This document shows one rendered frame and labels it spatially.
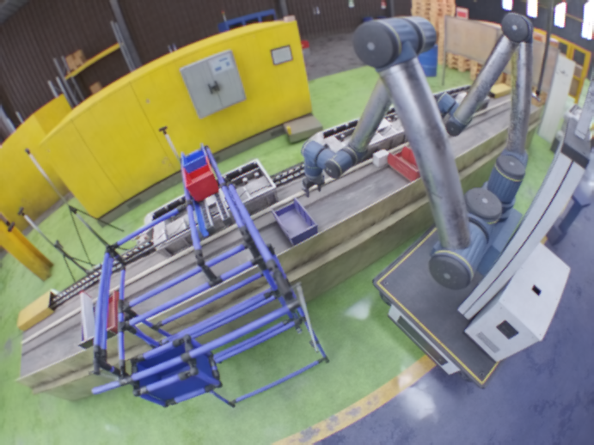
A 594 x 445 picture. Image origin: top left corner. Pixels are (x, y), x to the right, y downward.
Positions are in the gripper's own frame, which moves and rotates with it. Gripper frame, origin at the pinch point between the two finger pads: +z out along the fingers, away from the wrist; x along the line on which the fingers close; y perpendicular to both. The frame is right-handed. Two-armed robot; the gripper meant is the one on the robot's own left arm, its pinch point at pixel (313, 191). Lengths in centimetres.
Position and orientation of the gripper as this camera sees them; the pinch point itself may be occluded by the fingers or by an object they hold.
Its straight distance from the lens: 165.3
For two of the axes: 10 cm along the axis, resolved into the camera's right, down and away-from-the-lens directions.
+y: -5.2, -7.0, 4.8
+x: -8.5, 4.5, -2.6
